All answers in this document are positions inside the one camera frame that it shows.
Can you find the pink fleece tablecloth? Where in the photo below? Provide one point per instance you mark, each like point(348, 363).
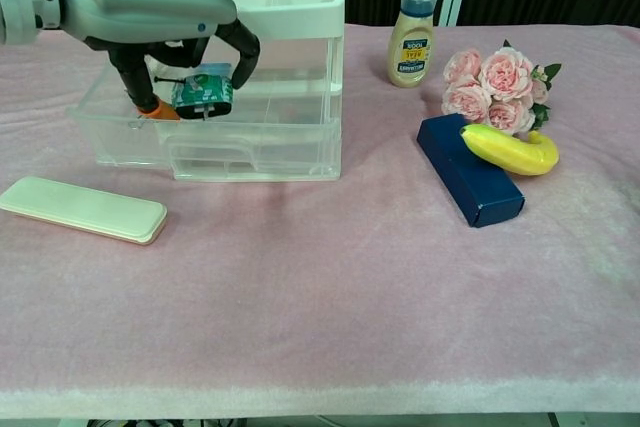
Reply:
point(320, 297)

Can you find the dark blue cardboard box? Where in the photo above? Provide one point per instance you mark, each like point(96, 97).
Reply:
point(465, 182)

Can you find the yellow banana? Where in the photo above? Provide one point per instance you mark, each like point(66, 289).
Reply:
point(510, 152)

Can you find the green toy tank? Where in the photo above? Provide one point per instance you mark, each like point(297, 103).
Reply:
point(205, 94)

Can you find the clear plastic drawer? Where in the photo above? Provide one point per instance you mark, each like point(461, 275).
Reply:
point(115, 142)
point(300, 167)

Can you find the cream flat pencil case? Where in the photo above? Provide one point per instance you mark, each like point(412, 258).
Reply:
point(85, 209)

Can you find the mayonnaise squeeze bottle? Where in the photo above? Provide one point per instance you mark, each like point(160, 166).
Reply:
point(412, 52)

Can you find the clear plastic drawer organizer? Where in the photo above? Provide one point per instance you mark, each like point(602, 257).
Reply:
point(300, 12)

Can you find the pink rose bouquet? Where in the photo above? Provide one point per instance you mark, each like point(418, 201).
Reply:
point(502, 74)

